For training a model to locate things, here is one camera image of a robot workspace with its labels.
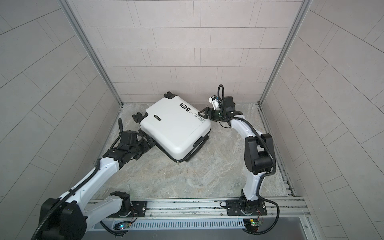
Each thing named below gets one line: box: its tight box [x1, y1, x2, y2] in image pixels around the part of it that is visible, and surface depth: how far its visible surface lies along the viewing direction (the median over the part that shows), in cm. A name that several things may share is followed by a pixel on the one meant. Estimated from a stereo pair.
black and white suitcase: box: [132, 91, 212, 166], surface depth 82 cm
